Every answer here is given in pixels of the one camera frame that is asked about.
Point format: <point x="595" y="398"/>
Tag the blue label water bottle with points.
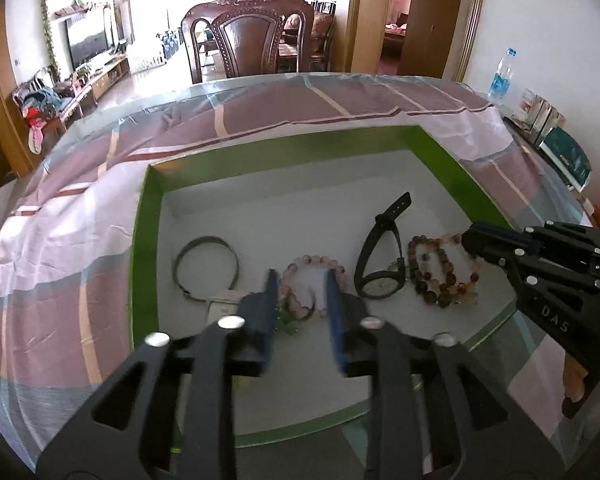
<point x="500" y="82"/>

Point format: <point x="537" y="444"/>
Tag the black wrist watch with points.
<point x="380" y="287"/>

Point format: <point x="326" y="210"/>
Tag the stack of books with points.
<point x="535" y="110"/>

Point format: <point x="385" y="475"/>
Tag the green rimmed white tray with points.
<point x="280" y="210"/>

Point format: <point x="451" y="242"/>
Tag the silver bangle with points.
<point x="205" y="240"/>

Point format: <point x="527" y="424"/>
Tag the pile of colourful clothes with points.
<point x="35" y="105"/>

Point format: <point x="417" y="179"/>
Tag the flat screen television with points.
<point x="87" y="37"/>

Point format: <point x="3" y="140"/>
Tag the white fence panel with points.
<point x="150" y="52"/>

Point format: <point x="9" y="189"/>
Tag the wall shelf with ornaments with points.
<point x="75" y="10"/>

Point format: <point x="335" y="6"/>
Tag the green bead jewelry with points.
<point x="287" y="329"/>

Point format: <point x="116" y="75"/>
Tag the light wooden door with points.
<point x="430" y="20"/>

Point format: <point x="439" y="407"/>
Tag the wooden television cabinet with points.
<point x="107" y="72"/>

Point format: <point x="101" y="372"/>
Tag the green vine garland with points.
<point x="47" y="20"/>

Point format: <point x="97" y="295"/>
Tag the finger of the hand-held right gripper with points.
<point x="505" y="235"/>
<point x="485" y="250"/>

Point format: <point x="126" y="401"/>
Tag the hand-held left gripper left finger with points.
<point x="270" y="300"/>

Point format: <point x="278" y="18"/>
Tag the person's right hand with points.
<point x="575" y="382"/>

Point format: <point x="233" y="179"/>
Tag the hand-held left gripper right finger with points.
<point x="332" y="310"/>

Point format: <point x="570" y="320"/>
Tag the pink covered bed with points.
<point x="395" y="35"/>

